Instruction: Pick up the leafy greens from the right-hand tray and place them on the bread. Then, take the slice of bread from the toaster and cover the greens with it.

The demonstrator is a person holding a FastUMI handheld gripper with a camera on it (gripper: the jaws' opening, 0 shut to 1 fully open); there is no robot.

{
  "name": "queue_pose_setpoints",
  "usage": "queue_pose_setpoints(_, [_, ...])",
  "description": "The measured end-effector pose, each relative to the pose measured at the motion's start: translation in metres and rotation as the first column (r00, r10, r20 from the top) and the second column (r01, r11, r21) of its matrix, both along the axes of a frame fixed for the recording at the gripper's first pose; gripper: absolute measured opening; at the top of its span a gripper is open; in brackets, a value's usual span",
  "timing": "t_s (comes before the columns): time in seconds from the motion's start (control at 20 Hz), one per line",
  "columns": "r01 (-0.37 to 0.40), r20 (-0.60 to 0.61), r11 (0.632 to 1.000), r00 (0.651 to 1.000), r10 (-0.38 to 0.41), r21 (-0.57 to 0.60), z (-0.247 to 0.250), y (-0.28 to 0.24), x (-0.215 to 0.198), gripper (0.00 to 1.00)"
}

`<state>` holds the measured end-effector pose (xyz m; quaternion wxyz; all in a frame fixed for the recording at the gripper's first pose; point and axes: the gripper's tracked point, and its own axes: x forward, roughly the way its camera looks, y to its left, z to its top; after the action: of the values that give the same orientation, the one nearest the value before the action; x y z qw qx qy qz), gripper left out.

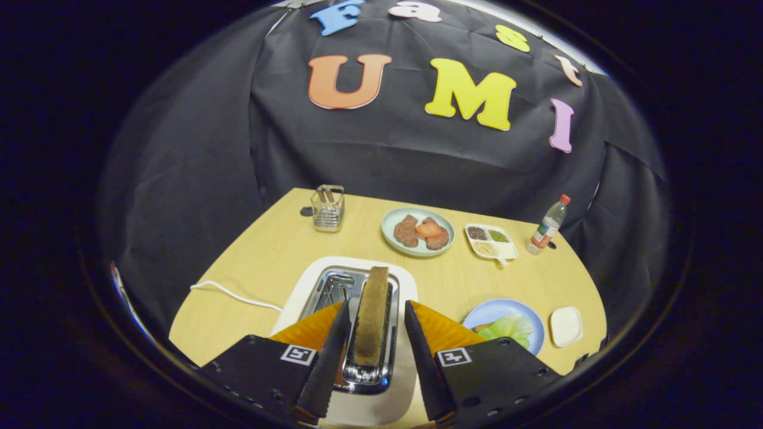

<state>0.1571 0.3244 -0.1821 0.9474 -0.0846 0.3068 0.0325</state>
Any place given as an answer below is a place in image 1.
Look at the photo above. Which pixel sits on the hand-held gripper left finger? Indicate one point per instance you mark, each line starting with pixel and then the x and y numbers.
pixel 262 375

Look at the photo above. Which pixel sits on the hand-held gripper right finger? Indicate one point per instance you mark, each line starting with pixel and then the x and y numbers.
pixel 501 375

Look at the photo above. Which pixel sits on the green lettuce leaf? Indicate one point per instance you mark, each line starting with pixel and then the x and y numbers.
pixel 509 328

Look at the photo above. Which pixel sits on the round-topped brown bread slice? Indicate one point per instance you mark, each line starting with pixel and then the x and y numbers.
pixel 372 316

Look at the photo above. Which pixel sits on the blue plate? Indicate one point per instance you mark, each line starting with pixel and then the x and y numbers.
pixel 489 310

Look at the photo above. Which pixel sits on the small white dish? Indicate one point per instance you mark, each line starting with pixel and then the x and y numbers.
pixel 566 326

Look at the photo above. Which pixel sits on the white toaster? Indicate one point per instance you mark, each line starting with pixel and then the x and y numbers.
pixel 310 279

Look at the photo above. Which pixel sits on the white divided seasoning dish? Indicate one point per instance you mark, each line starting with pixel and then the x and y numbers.
pixel 505 249

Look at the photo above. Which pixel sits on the brown meat patty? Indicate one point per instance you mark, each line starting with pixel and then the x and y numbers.
pixel 406 232
pixel 440 241

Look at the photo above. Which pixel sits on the clear red-capped water bottle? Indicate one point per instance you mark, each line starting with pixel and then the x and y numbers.
pixel 547 227

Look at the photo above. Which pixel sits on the red tomato slice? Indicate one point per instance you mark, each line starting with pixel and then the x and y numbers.
pixel 428 229

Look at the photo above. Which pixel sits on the pale green plate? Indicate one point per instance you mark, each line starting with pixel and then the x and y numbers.
pixel 396 244

